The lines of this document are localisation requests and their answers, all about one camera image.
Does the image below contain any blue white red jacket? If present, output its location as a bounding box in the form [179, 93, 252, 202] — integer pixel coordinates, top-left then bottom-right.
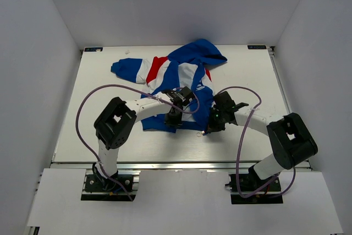
[111, 39, 227, 131]

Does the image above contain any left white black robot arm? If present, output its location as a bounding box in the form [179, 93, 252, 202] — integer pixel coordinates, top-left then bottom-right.
[93, 87, 195, 190]

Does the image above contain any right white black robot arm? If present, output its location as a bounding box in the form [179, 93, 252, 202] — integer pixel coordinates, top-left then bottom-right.
[205, 91, 318, 195]

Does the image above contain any right blue table sticker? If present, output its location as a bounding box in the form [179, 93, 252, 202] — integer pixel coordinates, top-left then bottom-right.
[247, 45, 267, 50]

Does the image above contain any blue table sticker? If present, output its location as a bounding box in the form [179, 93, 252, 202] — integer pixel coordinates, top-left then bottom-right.
[247, 45, 267, 50]
[84, 47, 103, 52]

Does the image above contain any left blue table sticker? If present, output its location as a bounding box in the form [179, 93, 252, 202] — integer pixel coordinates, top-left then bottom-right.
[84, 47, 103, 52]

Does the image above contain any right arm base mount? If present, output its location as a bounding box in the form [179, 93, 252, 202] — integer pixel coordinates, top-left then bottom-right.
[224, 174, 283, 205]

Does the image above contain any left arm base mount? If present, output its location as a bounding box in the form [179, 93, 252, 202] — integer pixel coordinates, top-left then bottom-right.
[81, 163, 137, 202]

